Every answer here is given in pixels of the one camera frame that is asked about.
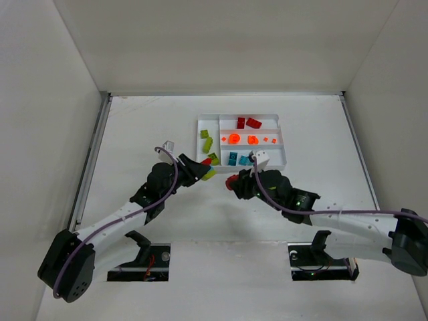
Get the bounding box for white compartment tray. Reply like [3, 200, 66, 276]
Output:
[196, 114, 287, 173]

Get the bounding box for red round top lego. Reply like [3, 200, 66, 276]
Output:
[225, 175, 239, 191]

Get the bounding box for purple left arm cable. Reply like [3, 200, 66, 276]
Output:
[52, 146, 178, 300]

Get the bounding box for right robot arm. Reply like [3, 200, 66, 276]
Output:
[225, 170, 427, 277]

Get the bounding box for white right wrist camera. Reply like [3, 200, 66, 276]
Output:
[252, 150, 270, 173]

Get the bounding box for orange curved lego piece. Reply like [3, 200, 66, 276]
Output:
[247, 135, 259, 145]

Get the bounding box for long lime green lego brick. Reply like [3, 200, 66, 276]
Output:
[202, 136, 213, 154]

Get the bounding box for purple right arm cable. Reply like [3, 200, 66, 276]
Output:
[251, 156, 428, 224]

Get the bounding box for orange ring lego piece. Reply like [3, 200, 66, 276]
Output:
[228, 133, 241, 144]

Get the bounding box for lime curved lego brick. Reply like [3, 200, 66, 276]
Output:
[208, 152, 220, 166]

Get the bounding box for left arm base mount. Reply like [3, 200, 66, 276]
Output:
[106, 231, 171, 282]

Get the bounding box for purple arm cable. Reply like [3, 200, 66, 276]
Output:
[251, 156, 428, 224]
[52, 146, 178, 300]

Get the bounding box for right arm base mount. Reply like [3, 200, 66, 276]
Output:
[288, 231, 359, 282]

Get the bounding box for teal square lego brick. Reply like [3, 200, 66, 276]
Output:
[238, 155, 251, 166]

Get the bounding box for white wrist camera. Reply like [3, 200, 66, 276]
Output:
[252, 150, 270, 173]
[158, 140, 175, 161]

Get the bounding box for red sloped lego brick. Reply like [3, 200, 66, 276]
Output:
[246, 118, 262, 129]

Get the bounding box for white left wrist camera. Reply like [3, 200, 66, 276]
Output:
[158, 140, 175, 161]

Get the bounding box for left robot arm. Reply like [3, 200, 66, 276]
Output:
[37, 149, 211, 303]

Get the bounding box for multicolor lego bricks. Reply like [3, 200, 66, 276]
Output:
[201, 157, 216, 181]

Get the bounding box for teal curved lego brick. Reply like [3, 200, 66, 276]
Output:
[228, 152, 237, 166]

